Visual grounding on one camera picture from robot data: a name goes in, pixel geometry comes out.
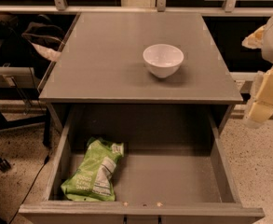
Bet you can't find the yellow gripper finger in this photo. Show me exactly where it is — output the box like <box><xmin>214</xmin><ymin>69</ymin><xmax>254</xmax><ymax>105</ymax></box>
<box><xmin>241</xmin><ymin>26</ymin><xmax>265</xmax><ymax>49</ymax></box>

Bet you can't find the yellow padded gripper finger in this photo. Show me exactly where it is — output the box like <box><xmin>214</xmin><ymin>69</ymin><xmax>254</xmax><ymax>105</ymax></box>
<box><xmin>243</xmin><ymin>66</ymin><xmax>273</xmax><ymax>129</ymax></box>

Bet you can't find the green rice chip bag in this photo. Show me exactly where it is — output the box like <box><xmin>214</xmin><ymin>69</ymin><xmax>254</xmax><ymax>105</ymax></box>
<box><xmin>61</xmin><ymin>137</ymin><xmax>124</xmax><ymax>202</ymax></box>

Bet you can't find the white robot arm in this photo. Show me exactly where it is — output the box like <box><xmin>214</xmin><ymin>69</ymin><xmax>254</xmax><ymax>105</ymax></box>
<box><xmin>242</xmin><ymin>15</ymin><xmax>273</xmax><ymax>128</ymax></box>

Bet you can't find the grey cabinet with counter top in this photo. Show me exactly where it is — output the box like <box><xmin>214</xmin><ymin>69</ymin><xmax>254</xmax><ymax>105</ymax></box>
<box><xmin>40</xmin><ymin>13</ymin><xmax>242</xmax><ymax>136</ymax></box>

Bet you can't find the open grey top drawer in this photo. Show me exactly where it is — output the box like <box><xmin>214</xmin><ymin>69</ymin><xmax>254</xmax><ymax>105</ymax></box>
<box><xmin>20</xmin><ymin>105</ymin><xmax>265</xmax><ymax>224</ymax></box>

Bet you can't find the dark bag with white lining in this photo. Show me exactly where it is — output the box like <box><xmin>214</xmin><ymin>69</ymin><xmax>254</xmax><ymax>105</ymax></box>
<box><xmin>21</xmin><ymin>14</ymin><xmax>65</xmax><ymax>62</ymax></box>

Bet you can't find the white ceramic bowl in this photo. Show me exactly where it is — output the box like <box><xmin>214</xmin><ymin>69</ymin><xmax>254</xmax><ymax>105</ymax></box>
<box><xmin>143</xmin><ymin>44</ymin><xmax>184</xmax><ymax>78</ymax></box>

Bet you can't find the grey side desk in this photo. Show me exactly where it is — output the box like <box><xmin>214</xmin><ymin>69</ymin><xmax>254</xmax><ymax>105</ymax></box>
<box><xmin>0</xmin><ymin>67</ymin><xmax>40</xmax><ymax>89</ymax></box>

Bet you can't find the black office chair base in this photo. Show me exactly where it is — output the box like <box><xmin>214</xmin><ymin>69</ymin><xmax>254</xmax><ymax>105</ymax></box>
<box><xmin>0</xmin><ymin>157</ymin><xmax>11</xmax><ymax>173</ymax></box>

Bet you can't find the black floor cable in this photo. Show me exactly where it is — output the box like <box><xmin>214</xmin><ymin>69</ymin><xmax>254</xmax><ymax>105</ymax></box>
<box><xmin>8</xmin><ymin>154</ymin><xmax>51</xmax><ymax>224</ymax></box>

